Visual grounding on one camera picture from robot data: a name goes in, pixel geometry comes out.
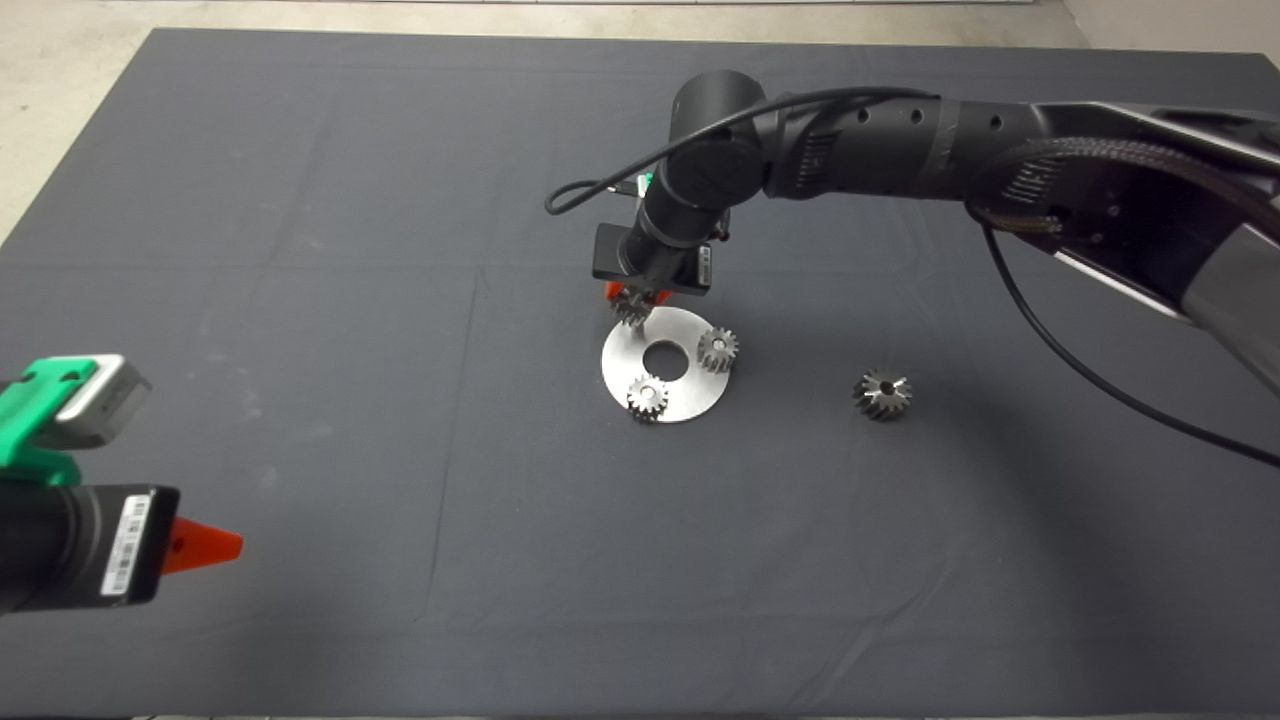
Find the larger steel gear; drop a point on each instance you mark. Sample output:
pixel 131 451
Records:
pixel 892 402

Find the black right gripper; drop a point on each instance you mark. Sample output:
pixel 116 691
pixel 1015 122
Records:
pixel 650 265

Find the round metal plate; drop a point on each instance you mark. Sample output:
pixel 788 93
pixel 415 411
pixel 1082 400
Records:
pixel 692 398

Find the green left camera mount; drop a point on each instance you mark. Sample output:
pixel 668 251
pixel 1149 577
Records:
pixel 40 400

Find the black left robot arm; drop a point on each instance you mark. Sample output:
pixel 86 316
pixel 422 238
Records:
pixel 15 550

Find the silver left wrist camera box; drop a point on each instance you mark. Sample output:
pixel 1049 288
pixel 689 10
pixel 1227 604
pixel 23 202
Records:
pixel 110 405

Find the small dark steel gear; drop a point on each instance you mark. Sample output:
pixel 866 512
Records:
pixel 632 312

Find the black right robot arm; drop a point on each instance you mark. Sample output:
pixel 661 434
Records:
pixel 900 140

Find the dark grey table cloth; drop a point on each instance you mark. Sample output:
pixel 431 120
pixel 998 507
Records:
pixel 400 200

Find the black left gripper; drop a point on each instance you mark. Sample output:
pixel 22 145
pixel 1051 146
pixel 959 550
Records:
pixel 110 548

